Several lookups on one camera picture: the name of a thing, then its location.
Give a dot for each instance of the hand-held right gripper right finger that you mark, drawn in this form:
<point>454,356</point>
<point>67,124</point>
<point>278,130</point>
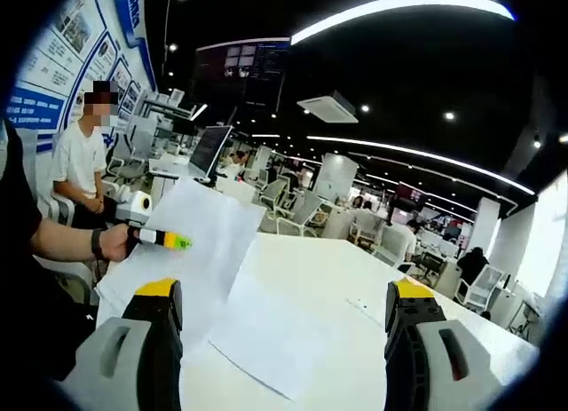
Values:
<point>412,340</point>

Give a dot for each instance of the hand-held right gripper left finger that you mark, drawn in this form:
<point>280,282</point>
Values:
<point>151,340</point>

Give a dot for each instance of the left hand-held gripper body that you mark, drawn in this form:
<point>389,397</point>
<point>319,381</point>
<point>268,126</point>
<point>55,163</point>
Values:
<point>135,207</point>

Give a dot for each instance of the stack of white printing papers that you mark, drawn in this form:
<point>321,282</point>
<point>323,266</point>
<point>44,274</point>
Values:
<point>204,233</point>

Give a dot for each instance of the white printing paper sheet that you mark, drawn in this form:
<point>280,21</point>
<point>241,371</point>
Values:
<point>288,335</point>

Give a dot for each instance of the person's left hand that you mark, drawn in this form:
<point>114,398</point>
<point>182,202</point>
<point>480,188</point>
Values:
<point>116,243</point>

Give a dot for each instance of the black wristband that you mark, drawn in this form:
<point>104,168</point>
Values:
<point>97,242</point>

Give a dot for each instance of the dark computer monitor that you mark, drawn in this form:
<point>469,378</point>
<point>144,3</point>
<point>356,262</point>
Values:
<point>208,151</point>

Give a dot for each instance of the metal shelf rack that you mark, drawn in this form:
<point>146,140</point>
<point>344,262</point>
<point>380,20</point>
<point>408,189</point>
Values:
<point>155,113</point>

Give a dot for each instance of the person's black shirt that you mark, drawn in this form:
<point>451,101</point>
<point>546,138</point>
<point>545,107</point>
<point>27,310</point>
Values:
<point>22,295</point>

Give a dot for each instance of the group of white office chairs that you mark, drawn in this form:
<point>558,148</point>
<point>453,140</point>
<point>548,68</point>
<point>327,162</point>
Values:
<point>306,207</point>

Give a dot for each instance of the large hanging display screen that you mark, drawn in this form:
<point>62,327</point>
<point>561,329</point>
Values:
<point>239,73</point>

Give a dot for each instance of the thin ceiling light strip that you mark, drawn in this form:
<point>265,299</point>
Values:
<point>337,139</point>

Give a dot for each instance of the ceiling air conditioner unit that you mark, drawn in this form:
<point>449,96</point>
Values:
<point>328,108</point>

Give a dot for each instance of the round ceiling spotlight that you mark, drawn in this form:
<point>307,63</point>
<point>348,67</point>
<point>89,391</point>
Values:
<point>365,108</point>
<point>449,116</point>
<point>537,142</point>

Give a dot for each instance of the long ceiling light strip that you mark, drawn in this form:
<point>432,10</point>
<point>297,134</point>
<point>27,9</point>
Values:
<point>299,34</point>

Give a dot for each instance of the blue and white wall poster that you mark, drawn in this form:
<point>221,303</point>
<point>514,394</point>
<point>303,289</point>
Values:
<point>53,51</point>

